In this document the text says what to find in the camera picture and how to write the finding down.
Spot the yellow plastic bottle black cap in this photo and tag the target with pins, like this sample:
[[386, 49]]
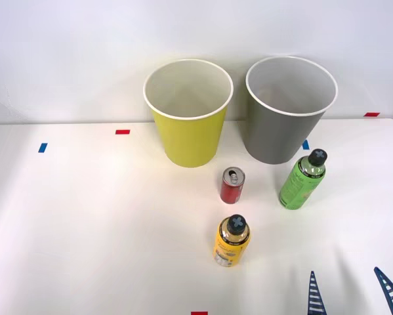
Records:
[[230, 246]]

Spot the red drink can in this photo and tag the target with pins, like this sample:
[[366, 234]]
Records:
[[231, 192]]

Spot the green plastic bottle black cap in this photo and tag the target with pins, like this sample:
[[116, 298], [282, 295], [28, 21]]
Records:
[[298, 188]]

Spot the yellow-green plastic waste bin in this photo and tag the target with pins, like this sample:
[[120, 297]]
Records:
[[189, 141]]

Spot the grey plastic waste bin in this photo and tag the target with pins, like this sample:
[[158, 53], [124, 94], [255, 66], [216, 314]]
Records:
[[275, 134]]

